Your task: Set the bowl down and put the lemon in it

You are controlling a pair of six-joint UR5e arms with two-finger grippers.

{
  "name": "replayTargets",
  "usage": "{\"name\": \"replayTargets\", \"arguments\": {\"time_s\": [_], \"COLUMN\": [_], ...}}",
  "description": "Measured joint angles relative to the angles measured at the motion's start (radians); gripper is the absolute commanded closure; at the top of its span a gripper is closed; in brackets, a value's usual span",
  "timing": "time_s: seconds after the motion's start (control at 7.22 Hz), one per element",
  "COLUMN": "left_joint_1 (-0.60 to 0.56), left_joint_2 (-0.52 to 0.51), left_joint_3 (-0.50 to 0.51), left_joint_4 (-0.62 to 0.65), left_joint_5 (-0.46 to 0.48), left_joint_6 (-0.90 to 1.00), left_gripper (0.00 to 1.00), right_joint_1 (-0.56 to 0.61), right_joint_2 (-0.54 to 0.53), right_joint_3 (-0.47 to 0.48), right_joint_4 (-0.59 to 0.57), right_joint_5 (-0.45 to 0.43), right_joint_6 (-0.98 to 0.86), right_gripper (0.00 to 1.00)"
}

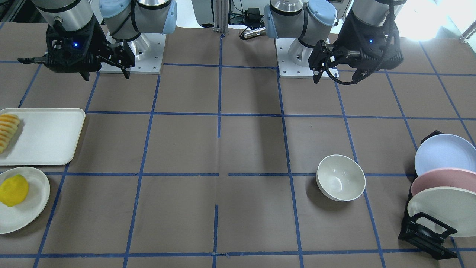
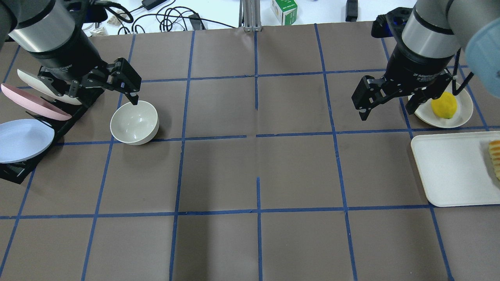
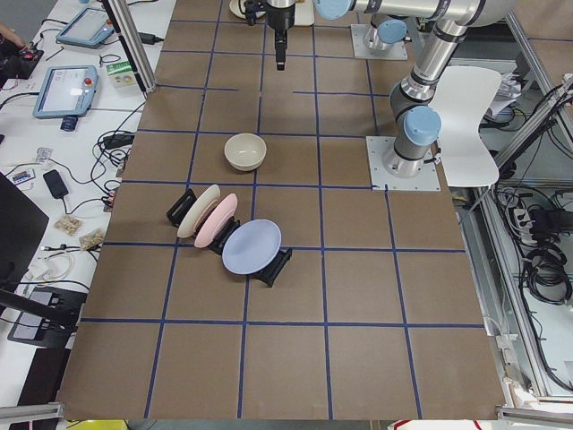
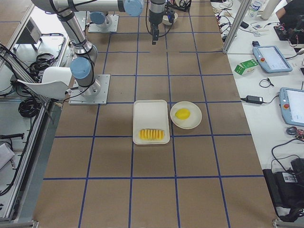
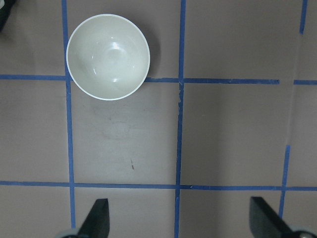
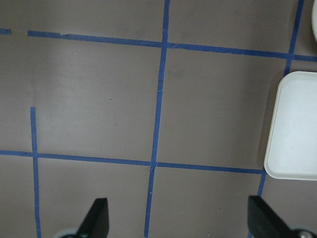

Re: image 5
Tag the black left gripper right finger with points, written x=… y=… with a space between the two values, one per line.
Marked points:
x=264 y=222

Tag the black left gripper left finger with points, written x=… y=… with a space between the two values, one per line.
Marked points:
x=96 y=224

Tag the white ceramic bowl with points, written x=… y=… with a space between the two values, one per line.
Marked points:
x=108 y=57

